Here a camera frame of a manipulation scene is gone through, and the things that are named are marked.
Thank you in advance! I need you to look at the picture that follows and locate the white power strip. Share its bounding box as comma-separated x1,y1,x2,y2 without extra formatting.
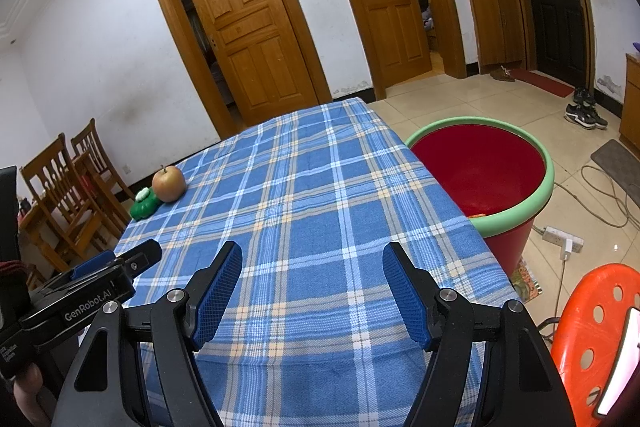
542,226,585,254

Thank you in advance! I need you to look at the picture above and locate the wooden wall cupboard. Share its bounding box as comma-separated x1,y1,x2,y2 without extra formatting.
467,0,528,76

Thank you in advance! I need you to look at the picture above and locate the red basin with green rim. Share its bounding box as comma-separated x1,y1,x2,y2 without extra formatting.
404,117,556,275

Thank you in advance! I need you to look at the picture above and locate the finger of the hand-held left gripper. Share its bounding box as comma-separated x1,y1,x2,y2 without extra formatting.
70,251,123,280
115,238,163,280

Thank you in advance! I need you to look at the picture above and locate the white charger cable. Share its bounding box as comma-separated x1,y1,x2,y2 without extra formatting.
537,258,568,343

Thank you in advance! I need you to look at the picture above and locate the orange plastic stool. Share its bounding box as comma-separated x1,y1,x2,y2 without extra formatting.
550,263,640,427

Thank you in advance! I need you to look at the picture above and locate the blue plaid tablecloth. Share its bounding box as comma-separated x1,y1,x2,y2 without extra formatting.
114,97,518,427

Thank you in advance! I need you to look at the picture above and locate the grey floor mat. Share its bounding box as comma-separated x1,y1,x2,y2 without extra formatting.
591,138,640,192

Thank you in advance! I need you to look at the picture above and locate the colourful printed magazine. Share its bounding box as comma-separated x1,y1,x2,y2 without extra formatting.
510,254,545,303

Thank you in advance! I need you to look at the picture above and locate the wooden chair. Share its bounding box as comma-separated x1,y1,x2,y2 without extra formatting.
70,118,131,228
20,133,108,268

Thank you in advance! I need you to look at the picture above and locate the green toy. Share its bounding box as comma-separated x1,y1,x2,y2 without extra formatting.
130,188,163,221

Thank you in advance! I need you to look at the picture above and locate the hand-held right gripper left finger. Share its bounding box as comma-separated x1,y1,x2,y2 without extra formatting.
51,241,244,427

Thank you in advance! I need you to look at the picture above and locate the grey floor cable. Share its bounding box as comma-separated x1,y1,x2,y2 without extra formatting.
552,164,632,230

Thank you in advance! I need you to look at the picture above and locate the brown apple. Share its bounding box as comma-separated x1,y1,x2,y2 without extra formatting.
151,164,187,204

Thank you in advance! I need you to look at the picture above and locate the wooden cabinet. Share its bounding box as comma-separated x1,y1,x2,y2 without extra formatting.
618,53,640,152

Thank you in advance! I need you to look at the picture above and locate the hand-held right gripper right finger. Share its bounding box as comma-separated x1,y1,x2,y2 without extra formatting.
382,242,578,427

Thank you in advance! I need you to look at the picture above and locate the person's left hand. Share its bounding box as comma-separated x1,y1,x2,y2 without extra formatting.
13,363,49,427

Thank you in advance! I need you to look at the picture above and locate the red doormat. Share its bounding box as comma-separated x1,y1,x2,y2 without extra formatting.
512,68,575,98

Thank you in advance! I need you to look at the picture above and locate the smartphone with lit screen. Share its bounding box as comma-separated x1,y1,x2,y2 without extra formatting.
595,307,640,418

